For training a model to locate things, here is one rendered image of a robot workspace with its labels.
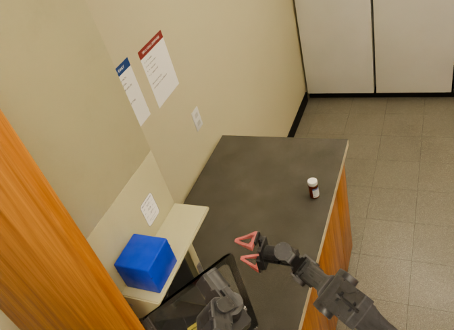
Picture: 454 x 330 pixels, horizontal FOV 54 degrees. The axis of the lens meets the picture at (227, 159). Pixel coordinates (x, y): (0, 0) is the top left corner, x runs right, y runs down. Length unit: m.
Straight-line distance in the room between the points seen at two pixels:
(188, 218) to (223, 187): 0.94
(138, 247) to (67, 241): 0.29
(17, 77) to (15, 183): 0.20
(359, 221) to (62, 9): 2.57
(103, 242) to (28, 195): 0.31
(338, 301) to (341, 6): 3.11
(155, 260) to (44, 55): 0.51
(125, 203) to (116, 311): 0.26
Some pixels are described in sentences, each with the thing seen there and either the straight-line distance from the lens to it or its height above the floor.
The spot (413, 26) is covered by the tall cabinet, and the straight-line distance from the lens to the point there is 3.93.
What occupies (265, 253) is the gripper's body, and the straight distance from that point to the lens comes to 1.48.
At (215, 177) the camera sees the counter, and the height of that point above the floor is 0.94.
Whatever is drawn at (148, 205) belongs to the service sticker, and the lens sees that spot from 1.22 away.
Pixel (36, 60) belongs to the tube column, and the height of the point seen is 2.09.
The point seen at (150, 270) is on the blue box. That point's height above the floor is 1.59.
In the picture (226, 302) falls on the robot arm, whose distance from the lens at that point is 1.10.
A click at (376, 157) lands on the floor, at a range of 3.66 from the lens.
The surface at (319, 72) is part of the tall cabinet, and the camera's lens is 4.22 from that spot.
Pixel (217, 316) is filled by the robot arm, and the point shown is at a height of 1.50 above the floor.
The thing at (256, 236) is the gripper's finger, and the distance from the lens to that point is 1.47.
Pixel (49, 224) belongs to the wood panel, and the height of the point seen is 1.87.
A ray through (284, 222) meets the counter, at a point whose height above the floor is 0.94.
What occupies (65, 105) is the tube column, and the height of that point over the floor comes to 1.98.
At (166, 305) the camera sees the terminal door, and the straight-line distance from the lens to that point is 1.28.
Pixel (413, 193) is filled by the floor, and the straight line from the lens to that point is 3.37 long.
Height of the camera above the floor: 2.37
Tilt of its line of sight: 38 degrees down
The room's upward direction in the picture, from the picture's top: 17 degrees counter-clockwise
